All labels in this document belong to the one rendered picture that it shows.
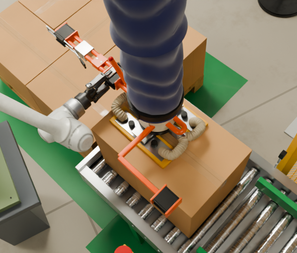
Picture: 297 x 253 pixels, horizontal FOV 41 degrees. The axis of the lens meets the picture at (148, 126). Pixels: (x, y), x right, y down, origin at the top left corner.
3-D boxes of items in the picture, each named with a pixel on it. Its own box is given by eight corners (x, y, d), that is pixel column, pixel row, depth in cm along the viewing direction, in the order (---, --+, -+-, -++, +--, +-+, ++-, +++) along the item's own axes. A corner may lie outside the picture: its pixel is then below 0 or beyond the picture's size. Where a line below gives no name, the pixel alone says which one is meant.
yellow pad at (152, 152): (179, 153, 173) (179, 149, 168) (163, 169, 170) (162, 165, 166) (125, 107, 185) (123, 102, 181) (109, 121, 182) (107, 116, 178)
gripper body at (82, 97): (70, 94, 170) (87, 80, 173) (76, 104, 178) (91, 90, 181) (83, 104, 168) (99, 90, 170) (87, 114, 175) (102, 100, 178)
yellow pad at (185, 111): (208, 124, 178) (208, 119, 174) (193, 139, 175) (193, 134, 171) (153, 82, 191) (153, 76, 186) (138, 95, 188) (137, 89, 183)
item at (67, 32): (80, 37, 192) (77, 30, 188) (67, 46, 190) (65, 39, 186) (68, 28, 195) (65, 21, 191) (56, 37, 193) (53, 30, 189)
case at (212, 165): (240, 180, 207) (252, 149, 172) (188, 238, 196) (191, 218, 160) (155, 113, 228) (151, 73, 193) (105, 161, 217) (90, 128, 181)
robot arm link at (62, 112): (69, 117, 179) (85, 127, 169) (43, 141, 174) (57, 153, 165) (56, 100, 172) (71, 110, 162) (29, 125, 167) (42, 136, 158)
